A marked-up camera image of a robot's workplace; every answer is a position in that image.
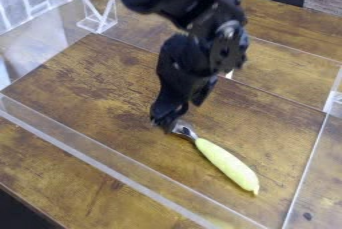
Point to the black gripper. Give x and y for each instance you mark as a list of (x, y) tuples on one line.
[(186, 81)]

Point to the green handled metal spoon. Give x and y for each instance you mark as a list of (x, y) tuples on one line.
[(222, 159)]

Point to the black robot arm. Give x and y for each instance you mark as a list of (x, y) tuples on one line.
[(209, 48)]

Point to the clear acrylic triangular bracket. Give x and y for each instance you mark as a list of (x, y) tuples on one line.
[(98, 22)]

